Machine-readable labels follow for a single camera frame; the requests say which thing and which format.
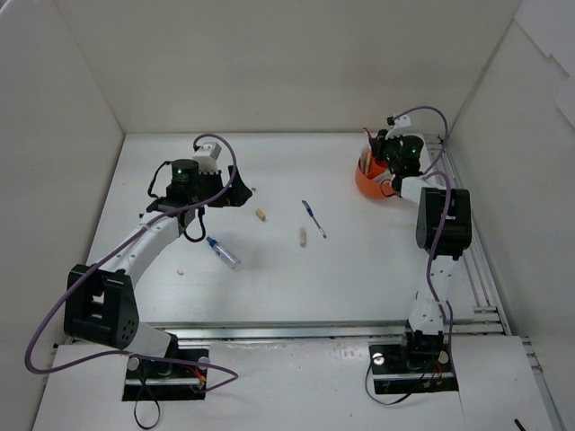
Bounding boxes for red gel pen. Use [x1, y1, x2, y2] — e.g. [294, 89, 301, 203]
[362, 128, 373, 145]

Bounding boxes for orange round divided container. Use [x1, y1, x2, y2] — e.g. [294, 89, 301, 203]
[354, 149, 395, 199]

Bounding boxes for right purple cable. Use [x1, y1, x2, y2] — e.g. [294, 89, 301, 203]
[390, 106, 454, 336]

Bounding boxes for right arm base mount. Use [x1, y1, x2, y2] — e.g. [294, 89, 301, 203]
[367, 344, 459, 396]

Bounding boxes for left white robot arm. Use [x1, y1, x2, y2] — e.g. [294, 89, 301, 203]
[64, 159, 252, 377]

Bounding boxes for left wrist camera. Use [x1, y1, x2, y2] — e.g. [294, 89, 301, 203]
[192, 142, 221, 174]

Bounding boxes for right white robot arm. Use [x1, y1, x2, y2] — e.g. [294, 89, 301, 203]
[369, 129, 472, 371]

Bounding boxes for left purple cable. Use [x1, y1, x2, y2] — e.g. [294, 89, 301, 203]
[24, 133, 239, 395]

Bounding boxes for yellow beige pen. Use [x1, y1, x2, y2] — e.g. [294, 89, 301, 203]
[362, 150, 372, 176]

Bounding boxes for clear blue glue bottle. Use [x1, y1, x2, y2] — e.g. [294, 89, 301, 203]
[206, 236, 241, 269]

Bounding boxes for purple cable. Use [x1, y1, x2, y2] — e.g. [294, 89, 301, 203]
[390, 106, 454, 336]
[24, 133, 239, 395]

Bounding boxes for blue gel pen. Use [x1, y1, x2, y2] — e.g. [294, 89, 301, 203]
[302, 199, 327, 239]

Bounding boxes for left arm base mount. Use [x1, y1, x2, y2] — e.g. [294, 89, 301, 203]
[122, 358, 208, 401]

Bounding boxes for small tan eraser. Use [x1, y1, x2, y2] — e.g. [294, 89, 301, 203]
[255, 208, 267, 222]

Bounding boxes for aluminium frame rail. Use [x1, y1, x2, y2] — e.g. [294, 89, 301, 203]
[422, 136, 566, 430]

